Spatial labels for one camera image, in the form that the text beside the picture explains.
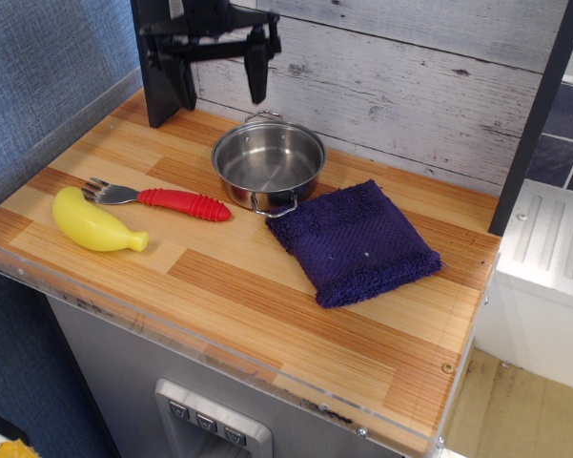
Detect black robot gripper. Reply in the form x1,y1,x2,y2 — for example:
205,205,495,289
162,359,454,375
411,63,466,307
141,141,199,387
139,1,281,111

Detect small stainless steel pot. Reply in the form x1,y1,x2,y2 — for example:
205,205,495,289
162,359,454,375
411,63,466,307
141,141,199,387
211,110,327,219

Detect red handled toy fork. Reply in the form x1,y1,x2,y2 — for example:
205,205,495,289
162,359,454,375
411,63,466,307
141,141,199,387
82,177,232,222

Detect dark blue folded napkin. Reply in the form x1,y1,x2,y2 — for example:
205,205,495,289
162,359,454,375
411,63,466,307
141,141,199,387
266,180,442,309

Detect yellow plastic toy banana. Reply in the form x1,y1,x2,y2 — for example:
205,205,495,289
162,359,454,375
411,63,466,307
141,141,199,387
51,187,149,252

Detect silver toy dispenser panel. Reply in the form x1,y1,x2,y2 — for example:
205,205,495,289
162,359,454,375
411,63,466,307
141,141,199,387
154,378,274,457

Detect white ribbed drainboard counter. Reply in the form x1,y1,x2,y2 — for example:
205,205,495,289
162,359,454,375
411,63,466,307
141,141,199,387
497,179,573,297

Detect yellow object bottom left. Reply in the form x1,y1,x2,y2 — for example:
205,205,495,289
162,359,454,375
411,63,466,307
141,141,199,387
0,440,40,458

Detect dark left vertical post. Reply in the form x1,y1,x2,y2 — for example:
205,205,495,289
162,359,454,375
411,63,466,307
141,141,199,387
130,0,180,128

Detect dark vertical post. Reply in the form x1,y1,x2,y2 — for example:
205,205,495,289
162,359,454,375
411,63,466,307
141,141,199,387
488,0,573,236
130,0,180,128

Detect dark right vertical post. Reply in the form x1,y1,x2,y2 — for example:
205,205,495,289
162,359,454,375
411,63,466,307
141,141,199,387
488,0,573,236

